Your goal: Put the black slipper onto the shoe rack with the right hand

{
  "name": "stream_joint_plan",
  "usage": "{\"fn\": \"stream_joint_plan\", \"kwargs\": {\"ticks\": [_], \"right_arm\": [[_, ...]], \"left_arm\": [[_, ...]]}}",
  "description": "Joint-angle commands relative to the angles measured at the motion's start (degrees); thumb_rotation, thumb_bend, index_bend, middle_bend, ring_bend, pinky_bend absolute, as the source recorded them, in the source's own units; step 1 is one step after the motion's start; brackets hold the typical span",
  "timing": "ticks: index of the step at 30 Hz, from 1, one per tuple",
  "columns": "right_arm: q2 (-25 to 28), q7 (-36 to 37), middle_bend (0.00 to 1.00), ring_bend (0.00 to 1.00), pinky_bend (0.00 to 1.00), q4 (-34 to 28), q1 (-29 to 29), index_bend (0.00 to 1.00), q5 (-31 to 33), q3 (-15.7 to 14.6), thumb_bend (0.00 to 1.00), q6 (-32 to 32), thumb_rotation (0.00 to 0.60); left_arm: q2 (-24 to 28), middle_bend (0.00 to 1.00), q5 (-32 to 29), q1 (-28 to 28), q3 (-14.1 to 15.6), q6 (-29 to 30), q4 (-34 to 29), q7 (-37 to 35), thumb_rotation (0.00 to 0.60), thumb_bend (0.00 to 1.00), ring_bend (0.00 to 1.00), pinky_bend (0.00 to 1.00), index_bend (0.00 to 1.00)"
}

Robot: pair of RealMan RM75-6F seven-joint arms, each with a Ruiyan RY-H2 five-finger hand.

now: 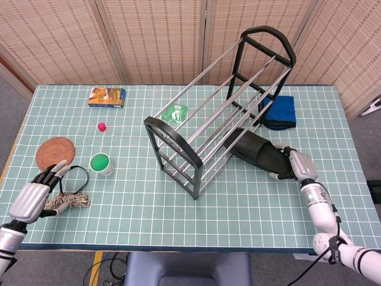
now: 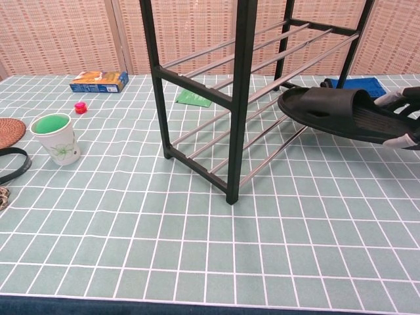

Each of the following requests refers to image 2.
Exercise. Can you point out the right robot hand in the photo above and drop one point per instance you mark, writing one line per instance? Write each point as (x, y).
(405, 98)

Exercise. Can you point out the green flat packet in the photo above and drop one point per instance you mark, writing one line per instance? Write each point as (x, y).
(190, 97)

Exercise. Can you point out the metal shoe rack black frame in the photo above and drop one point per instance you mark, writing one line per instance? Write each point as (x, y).
(241, 98)

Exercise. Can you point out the black slipper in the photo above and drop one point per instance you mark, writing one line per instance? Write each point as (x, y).
(328, 111)

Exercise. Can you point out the blue folded cloth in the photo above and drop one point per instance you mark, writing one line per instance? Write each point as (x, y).
(361, 84)

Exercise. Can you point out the small red cap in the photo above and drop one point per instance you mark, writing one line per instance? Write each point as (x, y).
(80, 108)

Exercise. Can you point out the orange and blue box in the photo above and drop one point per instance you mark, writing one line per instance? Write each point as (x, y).
(98, 81)

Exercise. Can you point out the bamboo folding screen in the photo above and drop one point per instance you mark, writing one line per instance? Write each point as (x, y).
(65, 36)

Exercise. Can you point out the round woven brown coaster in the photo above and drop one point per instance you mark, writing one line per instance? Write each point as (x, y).
(10, 133)

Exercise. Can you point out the white flower print paper cup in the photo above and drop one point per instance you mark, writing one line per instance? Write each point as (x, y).
(62, 149)

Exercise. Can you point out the teal grid tablecloth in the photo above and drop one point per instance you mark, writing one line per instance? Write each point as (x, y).
(197, 246)

